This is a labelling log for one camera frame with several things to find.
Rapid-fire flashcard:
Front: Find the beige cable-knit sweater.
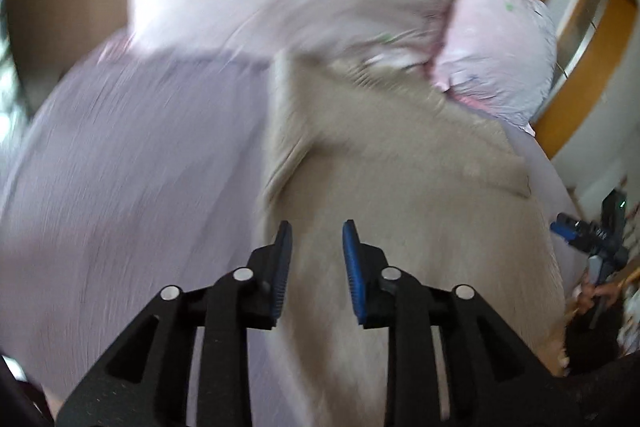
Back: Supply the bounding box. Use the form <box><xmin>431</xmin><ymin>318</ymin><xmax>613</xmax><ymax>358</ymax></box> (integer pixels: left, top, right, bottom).
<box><xmin>260</xmin><ymin>54</ymin><xmax>574</xmax><ymax>426</ymax></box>

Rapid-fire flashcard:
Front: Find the person's right hand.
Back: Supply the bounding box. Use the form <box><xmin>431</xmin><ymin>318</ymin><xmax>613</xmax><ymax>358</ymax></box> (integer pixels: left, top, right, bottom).
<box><xmin>576</xmin><ymin>280</ymin><xmax>620</xmax><ymax>314</ymax></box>

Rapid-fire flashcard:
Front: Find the pink flower-print pillow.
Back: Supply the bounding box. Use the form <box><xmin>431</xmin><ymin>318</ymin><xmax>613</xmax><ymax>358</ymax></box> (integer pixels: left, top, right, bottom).
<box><xmin>430</xmin><ymin>0</ymin><xmax>556</xmax><ymax>132</ymax></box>

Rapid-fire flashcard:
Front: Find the lavender textured bed sheet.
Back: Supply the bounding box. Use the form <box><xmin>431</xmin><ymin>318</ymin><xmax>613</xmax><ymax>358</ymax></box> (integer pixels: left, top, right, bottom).
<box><xmin>0</xmin><ymin>31</ymin><xmax>591</xmax><ymax>427</ymax></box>

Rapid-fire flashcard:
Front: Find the wooden headboard with panel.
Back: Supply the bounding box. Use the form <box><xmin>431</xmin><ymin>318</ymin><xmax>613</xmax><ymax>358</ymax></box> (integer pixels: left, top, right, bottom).
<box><xmin>514</xmin><ymin>0</ymin><xmax>640</xmax><ymax>160</ymax></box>

